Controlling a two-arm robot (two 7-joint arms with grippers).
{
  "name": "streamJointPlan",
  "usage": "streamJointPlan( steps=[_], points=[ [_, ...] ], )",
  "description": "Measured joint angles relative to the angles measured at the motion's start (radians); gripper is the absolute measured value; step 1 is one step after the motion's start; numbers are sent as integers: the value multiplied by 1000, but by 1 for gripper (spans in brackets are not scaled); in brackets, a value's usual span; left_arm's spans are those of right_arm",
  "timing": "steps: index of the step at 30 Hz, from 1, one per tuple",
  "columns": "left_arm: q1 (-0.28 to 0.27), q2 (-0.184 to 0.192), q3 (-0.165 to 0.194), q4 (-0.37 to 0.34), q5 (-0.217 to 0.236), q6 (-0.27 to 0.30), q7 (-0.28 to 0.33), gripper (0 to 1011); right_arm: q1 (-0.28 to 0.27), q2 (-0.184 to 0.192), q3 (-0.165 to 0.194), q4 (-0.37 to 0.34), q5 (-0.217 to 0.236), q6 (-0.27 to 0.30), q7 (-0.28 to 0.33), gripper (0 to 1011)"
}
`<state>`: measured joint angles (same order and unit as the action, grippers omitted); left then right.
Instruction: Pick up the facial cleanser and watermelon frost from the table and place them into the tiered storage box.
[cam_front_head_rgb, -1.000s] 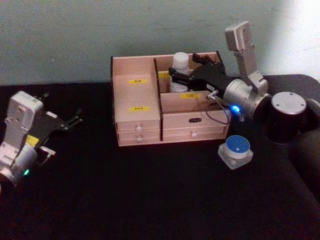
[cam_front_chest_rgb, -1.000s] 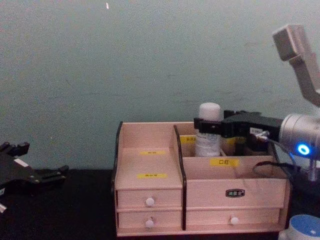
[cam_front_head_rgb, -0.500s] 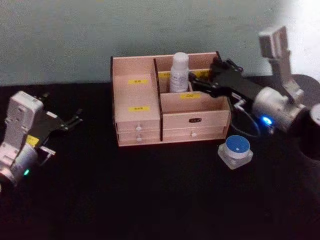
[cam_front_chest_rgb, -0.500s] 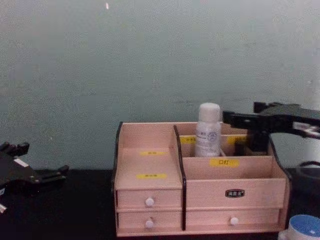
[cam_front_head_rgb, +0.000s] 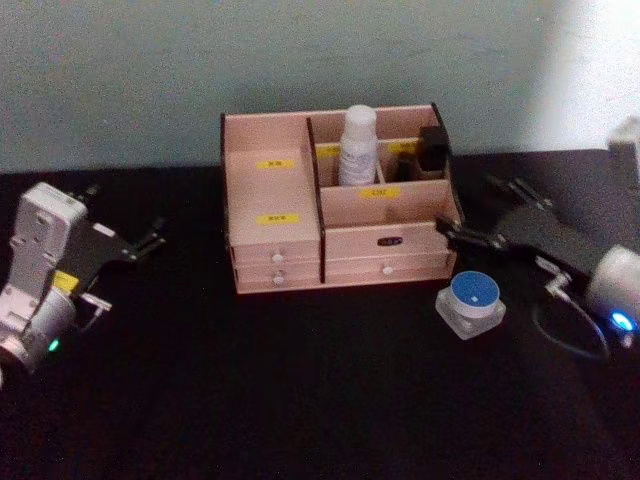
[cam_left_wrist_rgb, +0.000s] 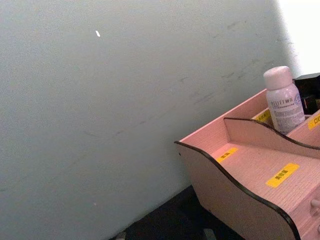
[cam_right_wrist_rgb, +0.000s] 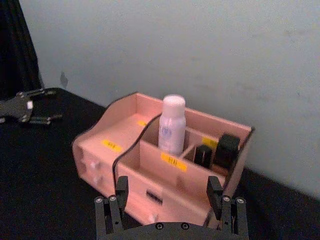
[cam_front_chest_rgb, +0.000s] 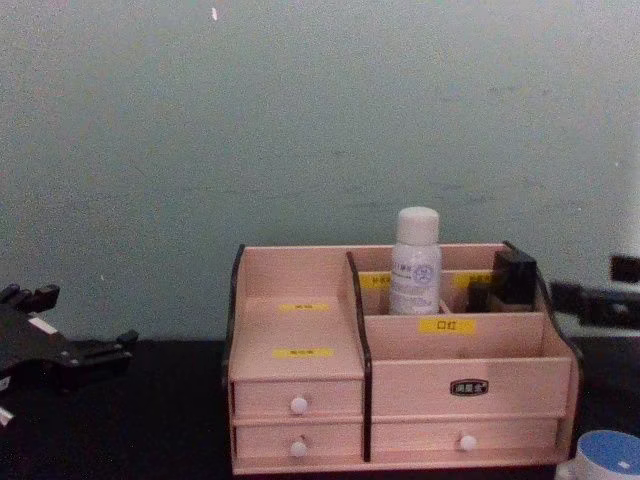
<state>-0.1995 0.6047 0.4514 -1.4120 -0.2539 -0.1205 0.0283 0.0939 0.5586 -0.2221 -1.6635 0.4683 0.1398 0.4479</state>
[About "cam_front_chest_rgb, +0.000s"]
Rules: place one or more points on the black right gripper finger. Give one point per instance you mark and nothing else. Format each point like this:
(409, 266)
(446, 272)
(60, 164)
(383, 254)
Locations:
(627, 269)
(605, 305)

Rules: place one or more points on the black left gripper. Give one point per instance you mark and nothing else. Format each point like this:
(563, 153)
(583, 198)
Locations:
(27, 345)

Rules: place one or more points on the black rectangular box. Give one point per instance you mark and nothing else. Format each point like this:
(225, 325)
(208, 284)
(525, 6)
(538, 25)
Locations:
(515, 280)

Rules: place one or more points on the black table cloth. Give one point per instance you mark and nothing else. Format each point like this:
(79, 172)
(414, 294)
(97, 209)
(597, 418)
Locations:
(150, 425)

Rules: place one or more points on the white jar with blue lid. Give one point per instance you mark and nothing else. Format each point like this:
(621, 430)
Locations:
(607, 452)

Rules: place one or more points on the white plastic bottle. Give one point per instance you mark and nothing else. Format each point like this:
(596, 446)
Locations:
(415, 270)

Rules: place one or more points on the pink wooden desk organizer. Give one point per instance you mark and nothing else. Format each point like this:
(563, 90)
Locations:
(420, 385)

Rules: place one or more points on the wide pink wooden drawer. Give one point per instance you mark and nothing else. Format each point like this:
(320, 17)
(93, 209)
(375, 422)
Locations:
(415, 435)

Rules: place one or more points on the small pink wooden drawer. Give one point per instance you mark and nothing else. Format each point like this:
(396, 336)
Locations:
(325, 397)
(330, 440)

